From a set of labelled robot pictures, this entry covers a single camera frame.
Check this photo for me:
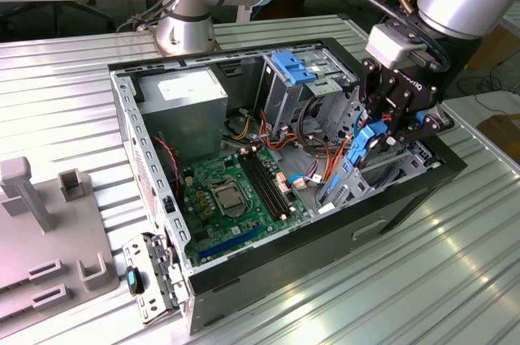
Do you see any yellow and black wire bundle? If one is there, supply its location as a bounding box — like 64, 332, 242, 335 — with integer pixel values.
225, 106, 251, 141

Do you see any square brown base plate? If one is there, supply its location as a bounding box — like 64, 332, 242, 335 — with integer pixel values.
146, 24, 223, 58

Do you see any large brown cardboard box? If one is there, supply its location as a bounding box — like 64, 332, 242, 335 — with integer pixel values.
470, 24, 520, 72

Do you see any purple and white wire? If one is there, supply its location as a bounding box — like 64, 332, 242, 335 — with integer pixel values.
304, 160, 326, 183

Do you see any silver CPU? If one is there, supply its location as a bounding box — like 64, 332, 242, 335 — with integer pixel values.
216, 188, 244, 213

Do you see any orange flat wire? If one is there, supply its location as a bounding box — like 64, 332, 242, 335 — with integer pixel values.
323, 136, 353, 190

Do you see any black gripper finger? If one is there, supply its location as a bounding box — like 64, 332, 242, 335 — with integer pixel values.
395, 110, 455, 147
361, 58, 402, 136

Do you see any CPU socket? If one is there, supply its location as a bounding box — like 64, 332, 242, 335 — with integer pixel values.
206, 177, 249, 219

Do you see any grey metal disk bay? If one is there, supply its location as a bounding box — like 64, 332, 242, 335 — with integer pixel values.
314, 133, 442, 216

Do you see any green motherboard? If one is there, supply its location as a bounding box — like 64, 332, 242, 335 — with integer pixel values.
178, 145, 314, 269

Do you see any blue expansion slot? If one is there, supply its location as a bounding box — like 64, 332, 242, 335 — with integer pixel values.
197, 226, 264, 261

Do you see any grey power supply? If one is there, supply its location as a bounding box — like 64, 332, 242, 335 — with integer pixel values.
136, 67, 229, 166

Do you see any red twisted fan wire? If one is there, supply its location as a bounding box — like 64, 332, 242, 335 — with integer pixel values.
154, 136, 182, 200

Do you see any small brown cardboard box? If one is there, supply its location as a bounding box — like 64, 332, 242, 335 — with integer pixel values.
477, 113, 520, 159

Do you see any blue plastic drive latch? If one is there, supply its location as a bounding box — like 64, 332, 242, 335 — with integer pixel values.
272, 51, 318, 85

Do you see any grey metal drive cage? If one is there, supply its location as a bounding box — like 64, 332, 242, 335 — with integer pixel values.
256, 47, 358, 141

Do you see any black and blue bracket latch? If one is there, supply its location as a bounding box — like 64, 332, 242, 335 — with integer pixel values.
124, 265, 145, 295

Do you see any silver card retention bracket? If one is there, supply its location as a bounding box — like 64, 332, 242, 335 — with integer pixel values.
121, 231, 192, 326

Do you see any black RAM slot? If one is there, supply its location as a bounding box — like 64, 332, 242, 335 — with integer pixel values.
249, 149, 293, 217
253, 147, 297, 214
238, 152, 283, 221
243, 151, 288, 219

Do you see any black PC case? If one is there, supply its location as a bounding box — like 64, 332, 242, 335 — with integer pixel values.
107, 37, 468, 336

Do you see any red and orange wire bundle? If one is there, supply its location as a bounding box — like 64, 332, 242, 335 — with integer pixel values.
258, 109, 304, 153

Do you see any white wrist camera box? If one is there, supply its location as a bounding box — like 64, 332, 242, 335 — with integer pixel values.
364, 23, 442, 75

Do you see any grey parts rack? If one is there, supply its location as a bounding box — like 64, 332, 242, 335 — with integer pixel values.
0, 156, 121, 321

